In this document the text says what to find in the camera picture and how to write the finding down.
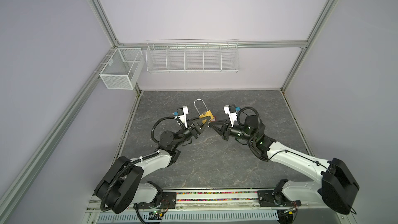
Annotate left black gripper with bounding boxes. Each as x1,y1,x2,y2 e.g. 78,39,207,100
173,116,210,149

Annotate brass padlock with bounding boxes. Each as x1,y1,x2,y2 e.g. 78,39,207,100
193,99,215,125

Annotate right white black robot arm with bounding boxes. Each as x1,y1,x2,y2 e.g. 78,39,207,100
209,105,360,215

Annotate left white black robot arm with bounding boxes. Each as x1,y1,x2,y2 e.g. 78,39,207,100
94,116,211,214

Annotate white mesh box basket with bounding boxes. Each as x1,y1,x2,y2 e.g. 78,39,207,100
99,48,145,90

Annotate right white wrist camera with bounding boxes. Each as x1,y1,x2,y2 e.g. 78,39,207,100
224,104,240,127

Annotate long white wire basket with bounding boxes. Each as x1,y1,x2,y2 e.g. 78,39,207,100
146,39,240,73

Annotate aluminium front rail frame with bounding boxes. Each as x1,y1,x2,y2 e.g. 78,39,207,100
82,188,357,224

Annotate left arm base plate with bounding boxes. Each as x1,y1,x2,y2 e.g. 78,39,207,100
138,191,177,209

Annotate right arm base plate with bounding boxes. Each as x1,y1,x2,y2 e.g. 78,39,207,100
257,190,302,207

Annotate white vented cable duct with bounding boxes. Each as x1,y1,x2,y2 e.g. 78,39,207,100
96,209,279,224

